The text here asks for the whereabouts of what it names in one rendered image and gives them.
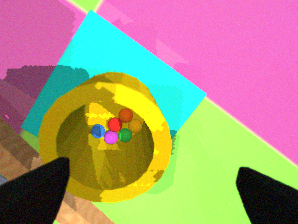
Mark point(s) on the purple ball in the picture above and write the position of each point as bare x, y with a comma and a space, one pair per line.
110, 137

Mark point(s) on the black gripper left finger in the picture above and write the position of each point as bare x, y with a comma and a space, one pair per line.
36, 196

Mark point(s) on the red marble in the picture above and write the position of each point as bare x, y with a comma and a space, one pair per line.
115, 124

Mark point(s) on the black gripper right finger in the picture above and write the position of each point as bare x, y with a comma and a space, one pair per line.
266, 200

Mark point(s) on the yellow cup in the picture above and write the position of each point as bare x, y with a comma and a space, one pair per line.
100, 172

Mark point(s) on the green ball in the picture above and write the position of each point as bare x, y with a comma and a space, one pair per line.
125, 135

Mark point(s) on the blue marble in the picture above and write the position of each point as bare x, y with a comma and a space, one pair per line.
97, 131

